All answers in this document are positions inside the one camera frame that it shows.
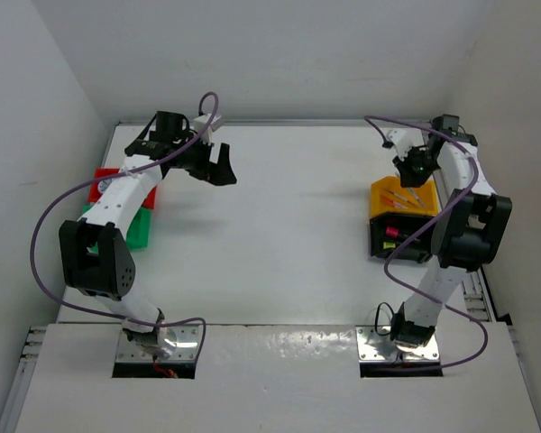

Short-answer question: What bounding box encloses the yellow plastic bin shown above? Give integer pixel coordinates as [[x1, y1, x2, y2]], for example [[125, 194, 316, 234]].
[[370, 176, 440, 218]]

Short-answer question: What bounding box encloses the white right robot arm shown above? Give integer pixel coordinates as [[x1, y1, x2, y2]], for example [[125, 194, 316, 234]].
[[388, 114, 512, 347]]

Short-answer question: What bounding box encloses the green plastic bin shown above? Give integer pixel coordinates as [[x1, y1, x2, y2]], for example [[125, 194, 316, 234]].
[[80, 205, 152, 250]]

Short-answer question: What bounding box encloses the pink highlighter marker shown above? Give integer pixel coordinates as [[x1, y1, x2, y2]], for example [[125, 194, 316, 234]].
[[385, 226, 411, 241]]

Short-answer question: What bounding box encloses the black plastic bin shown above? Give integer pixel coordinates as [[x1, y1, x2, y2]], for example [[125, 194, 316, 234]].
[[369, 213, 432, 263]]

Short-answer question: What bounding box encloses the grey purple pen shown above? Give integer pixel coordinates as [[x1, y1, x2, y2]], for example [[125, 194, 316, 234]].
[[408, 188, 426, 209]]

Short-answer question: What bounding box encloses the metal base plate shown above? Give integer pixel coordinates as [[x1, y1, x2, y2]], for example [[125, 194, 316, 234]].
[[115, 325, 200, 364], [355, 326, 440, 364]]

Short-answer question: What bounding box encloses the orange pen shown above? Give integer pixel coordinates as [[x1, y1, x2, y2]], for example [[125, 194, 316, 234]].
[[385, 189, 412, 204], [381, 198, 407, 209]]

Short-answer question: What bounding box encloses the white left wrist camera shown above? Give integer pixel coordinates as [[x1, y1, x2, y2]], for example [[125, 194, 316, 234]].
[[191, 114, 224, 136]]

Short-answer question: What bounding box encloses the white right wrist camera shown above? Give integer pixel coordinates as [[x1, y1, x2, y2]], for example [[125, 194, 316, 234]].
[[382, 129, 415, 161]]

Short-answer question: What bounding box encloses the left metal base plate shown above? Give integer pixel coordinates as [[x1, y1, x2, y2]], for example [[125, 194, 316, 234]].
[[115, 325, 200, 364]]

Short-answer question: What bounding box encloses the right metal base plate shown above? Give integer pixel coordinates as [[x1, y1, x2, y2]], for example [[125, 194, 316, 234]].
[[355, 326, 440, 364]]

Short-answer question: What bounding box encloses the red plastic bin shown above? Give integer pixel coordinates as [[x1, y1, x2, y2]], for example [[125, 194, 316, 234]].
[[87, 168, 159, 210]]

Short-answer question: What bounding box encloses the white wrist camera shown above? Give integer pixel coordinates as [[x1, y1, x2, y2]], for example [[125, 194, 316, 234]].
[[382, 129, 415, 161], [191, 114, 224, 136]]

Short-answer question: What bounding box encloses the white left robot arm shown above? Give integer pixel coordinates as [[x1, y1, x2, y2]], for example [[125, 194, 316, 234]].
[[59, 111, 237, 347]]

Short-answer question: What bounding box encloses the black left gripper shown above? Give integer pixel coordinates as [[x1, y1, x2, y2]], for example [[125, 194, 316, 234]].
[[170, 132, 235, 186]]

